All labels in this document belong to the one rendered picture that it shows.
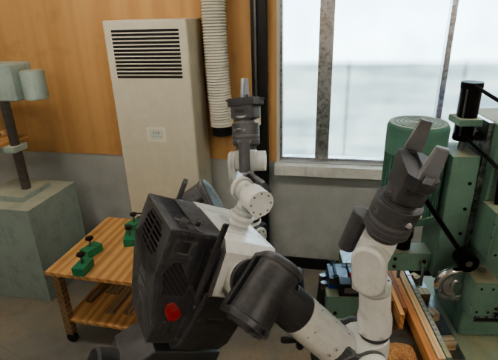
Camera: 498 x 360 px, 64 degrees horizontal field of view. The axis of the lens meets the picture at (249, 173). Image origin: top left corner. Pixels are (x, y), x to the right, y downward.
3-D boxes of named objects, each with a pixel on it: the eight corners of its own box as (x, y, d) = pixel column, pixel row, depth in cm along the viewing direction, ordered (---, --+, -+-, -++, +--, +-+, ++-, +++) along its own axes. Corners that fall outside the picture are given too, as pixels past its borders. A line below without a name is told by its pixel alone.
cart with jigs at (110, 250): (118, 279, 299) (105, 201, 275) (191, 288, 286) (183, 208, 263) (62, 346, 239) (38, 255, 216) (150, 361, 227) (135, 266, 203)
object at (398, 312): (381, 284, 144) (382, 270, 142) (384, 284, 144) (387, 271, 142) (398, 329, 124) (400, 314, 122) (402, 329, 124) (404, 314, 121)
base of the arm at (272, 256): (279, 353, 75) (240, 323, 71) (242, 332, 86) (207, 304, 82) (318, 285, 81) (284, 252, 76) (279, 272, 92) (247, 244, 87)
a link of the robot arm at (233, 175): (256, 147, 130) (259, 184, 135) (229, 148, 131) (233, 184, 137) (255, 155, 124) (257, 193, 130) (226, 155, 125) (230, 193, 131)
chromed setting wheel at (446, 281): (429, 296, 129) (435, 264, 124) (469, 297, 128) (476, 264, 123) (433, 302, 126) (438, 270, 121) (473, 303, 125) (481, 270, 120)
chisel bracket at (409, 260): (382, 262, 142) (384, 241, 139) (422, 263, 141) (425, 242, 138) (387, 275, 135) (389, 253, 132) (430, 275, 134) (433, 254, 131)
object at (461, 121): (445, 135, 124) (453, 79, 118) (471, 135, 123) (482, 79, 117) (456, 143, 117) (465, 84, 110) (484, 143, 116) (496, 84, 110)
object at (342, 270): (324, 272, 142) (325, 258, 140) (356, 272, 141) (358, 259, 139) (330, 296, 129) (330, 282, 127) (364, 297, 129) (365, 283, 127)
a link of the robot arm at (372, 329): (402, 301, 79) (399, 374, 86) (380, 271, 89) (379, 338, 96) (350, 310, 79) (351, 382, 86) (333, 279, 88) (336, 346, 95)
